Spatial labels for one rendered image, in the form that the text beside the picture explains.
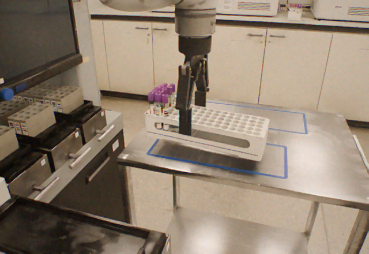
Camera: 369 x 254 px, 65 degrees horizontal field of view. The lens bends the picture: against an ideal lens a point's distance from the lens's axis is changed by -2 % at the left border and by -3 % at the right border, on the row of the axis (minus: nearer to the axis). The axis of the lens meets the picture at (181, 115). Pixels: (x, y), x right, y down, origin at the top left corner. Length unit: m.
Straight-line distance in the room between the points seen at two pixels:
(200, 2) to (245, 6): 2.01
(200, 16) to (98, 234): 0.47
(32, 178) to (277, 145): 0.64
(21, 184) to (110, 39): 2.39
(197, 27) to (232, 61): 2.08
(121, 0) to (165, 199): 1.50
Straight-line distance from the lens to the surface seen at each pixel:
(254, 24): 2.67
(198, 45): 0.65
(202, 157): 0.75
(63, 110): 1.02
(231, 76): 2.74
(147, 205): 1.82
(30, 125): 0.91
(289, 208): 1.90
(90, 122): 1.01
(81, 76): 1.10
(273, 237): 1.33
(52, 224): 0.66
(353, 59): 2.75
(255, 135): 0.67
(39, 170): 0.86
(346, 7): 2.66
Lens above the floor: 1.24
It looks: 26 degrees down
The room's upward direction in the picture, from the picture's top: straight up
